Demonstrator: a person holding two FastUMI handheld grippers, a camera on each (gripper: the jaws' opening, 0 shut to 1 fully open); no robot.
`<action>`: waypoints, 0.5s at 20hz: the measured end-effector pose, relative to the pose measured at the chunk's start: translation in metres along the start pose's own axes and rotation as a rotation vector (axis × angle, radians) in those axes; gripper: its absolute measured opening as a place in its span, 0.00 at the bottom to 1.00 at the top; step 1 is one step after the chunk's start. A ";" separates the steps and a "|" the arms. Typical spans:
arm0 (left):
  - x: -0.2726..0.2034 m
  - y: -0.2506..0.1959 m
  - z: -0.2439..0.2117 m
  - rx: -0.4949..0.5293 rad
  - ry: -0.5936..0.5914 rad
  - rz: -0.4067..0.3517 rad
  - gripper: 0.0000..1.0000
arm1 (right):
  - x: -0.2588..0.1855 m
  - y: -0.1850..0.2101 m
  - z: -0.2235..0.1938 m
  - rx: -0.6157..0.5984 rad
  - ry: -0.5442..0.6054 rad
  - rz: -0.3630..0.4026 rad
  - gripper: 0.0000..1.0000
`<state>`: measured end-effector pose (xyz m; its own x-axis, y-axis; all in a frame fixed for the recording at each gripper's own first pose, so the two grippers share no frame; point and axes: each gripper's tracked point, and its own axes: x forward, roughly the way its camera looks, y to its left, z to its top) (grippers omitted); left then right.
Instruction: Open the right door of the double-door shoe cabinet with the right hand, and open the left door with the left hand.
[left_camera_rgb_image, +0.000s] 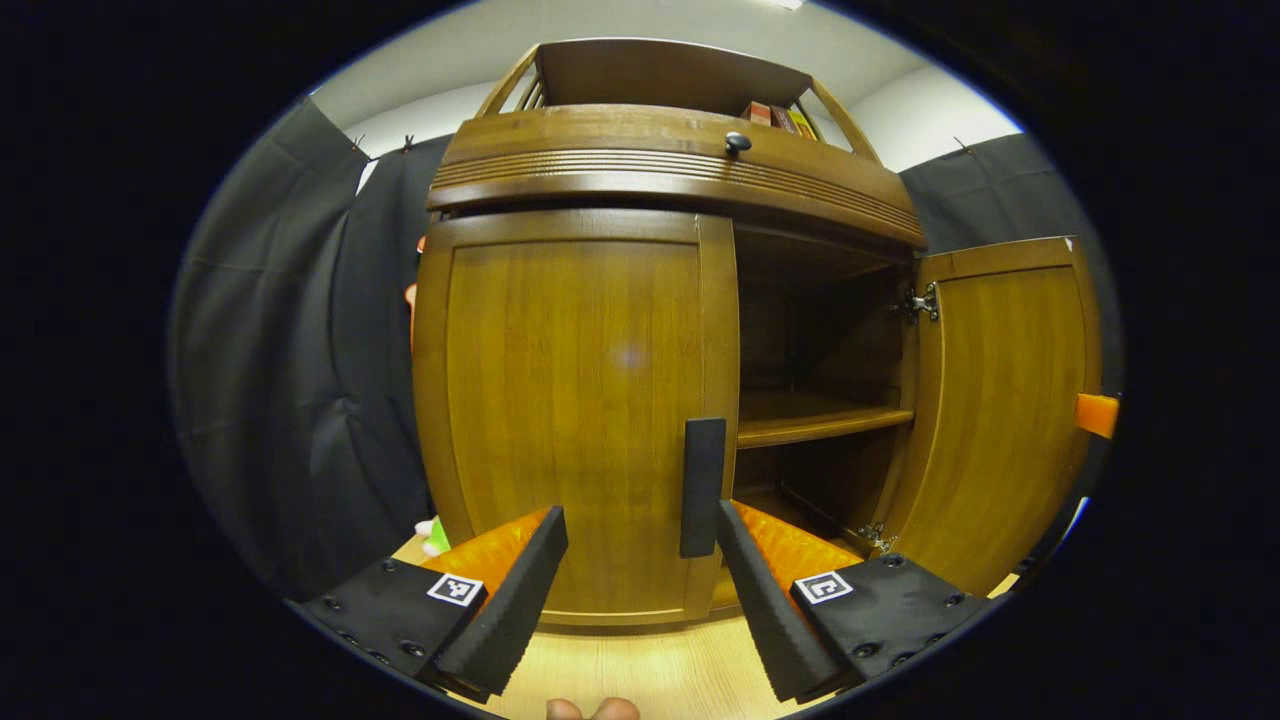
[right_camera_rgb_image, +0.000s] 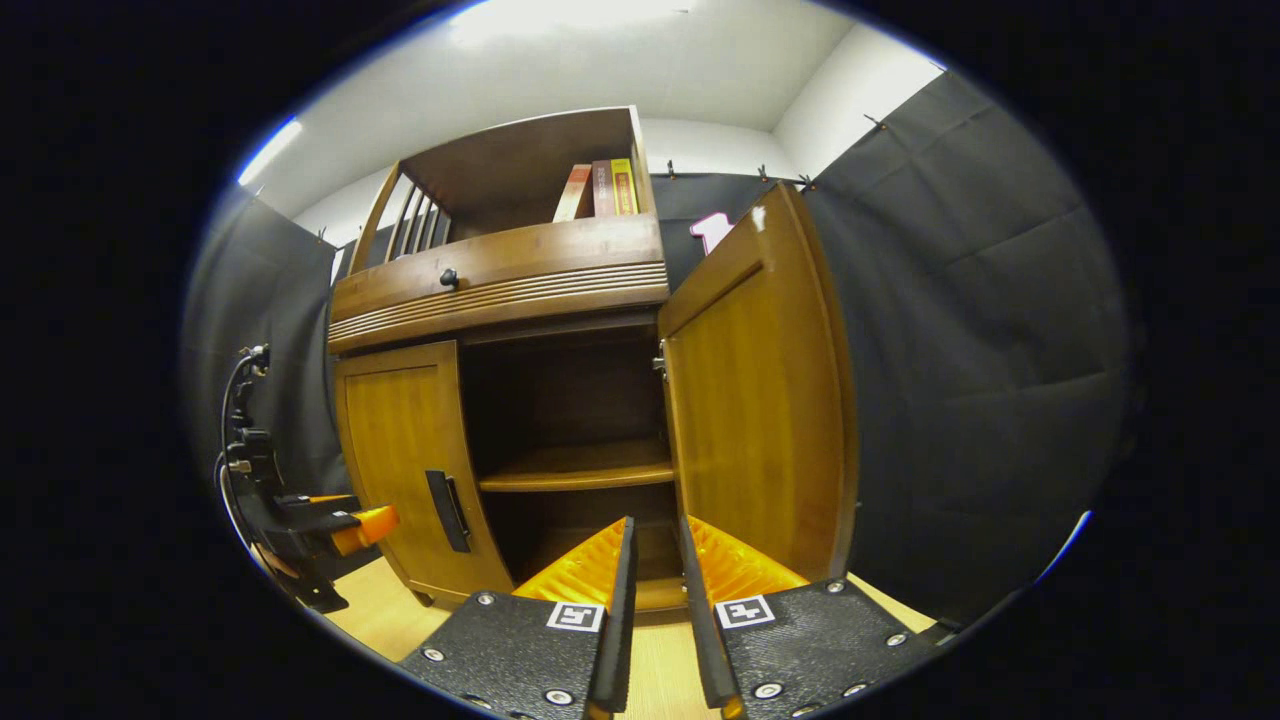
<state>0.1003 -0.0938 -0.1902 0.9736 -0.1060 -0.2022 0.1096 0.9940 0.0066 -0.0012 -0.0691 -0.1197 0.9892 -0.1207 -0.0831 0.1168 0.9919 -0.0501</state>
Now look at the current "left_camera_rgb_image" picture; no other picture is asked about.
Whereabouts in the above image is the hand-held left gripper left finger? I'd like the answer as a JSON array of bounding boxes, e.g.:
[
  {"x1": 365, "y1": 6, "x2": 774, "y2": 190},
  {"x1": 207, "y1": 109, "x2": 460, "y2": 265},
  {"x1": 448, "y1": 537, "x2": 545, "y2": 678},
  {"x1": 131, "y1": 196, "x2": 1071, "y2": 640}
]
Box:
[{"x1": 298, "y1": 505, "x2": 570, "y2": 704}]

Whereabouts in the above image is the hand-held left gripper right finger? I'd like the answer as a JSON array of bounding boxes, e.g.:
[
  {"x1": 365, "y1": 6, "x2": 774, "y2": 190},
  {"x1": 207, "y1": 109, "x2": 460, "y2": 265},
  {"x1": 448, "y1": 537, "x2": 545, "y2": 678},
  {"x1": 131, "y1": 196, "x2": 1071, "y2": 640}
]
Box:
[{"x1": 716, "y1": 498, "x2": 994, "y2": 705}]

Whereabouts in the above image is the wooden shoe cabinet door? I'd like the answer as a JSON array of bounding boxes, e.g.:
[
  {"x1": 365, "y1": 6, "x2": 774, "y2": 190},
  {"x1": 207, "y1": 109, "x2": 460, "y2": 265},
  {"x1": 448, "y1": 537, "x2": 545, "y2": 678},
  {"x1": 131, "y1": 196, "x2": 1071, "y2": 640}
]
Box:
[
  {"x1": 412, "y1": 208, "x2": 741, "y2": 629},
  {"x1": 880, "y1": 236, "x2": 1104, "y2": 598}
]

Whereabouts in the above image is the black door handle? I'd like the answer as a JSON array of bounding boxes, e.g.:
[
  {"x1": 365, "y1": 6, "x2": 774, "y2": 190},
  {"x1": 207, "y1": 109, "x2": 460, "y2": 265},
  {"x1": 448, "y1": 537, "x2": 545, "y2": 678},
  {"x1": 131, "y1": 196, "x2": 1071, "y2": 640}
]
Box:
[{"x1": 680, "y1": 417, "x2": 728, "y2": 559}]

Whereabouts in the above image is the wooden double-door shoe cabinet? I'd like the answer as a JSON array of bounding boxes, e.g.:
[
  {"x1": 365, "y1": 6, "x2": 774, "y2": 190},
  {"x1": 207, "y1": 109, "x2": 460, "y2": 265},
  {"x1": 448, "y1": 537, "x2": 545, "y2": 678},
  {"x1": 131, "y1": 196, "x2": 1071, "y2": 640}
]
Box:
[{"x1": 412, "y1": 38, "x2": 1104, "y2": 629}]

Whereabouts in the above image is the wooden inner shelf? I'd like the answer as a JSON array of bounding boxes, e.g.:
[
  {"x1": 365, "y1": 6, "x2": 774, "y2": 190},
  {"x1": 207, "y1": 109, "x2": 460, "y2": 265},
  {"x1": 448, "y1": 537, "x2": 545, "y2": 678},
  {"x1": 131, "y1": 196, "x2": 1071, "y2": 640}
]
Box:
[{"x1": 737, "y1": 392, "x2": 916, "y2": 449}]

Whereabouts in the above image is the black backdrop cloth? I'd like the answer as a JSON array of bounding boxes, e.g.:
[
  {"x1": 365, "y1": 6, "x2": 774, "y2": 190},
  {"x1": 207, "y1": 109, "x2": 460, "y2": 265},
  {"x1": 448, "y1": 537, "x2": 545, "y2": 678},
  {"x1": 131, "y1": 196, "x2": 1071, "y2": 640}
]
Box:
[{"x1": 168, "y1": 95, "x2": 1126, "y2": 601}]

